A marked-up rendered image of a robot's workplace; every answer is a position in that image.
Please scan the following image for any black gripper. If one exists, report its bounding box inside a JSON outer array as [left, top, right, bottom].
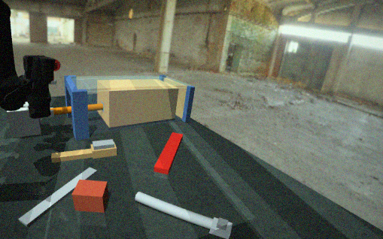
[[23, 56, 51, 119]]

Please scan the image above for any grey rod with square end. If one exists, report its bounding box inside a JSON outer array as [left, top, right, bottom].
[[135, 192, 232, 239]]

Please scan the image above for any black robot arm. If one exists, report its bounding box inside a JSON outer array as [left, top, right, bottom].
[[0, 0, 56, 117]]

